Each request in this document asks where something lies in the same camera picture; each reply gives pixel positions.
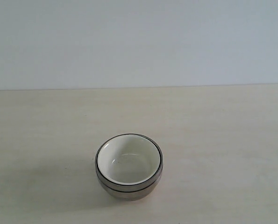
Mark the white ceramic bowl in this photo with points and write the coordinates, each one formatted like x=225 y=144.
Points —
x=129 y=161

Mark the ribbed stainless steel bowl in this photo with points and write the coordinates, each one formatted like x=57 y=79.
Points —
x=158 y=165

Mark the smooth stainless steel bowl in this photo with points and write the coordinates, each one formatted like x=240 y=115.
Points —
x=130 y=196

